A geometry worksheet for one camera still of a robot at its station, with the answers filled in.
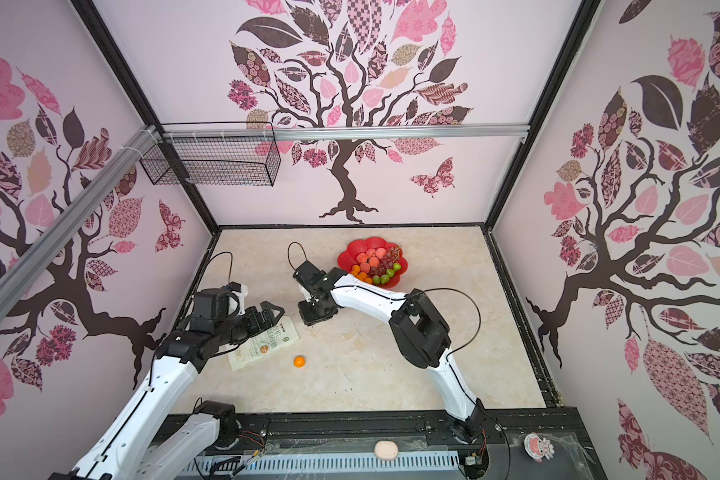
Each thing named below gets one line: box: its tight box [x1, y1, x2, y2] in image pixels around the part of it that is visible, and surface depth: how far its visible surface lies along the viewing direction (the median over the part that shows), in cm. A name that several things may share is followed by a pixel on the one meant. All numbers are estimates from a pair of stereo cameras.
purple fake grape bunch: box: [369, 245, 401, 276], surface depth 106 cm
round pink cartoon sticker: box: [524, 432, 555, 463], surface depth 70 cm
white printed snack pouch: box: [227, 316, 299, 371], surface depth 89 cm
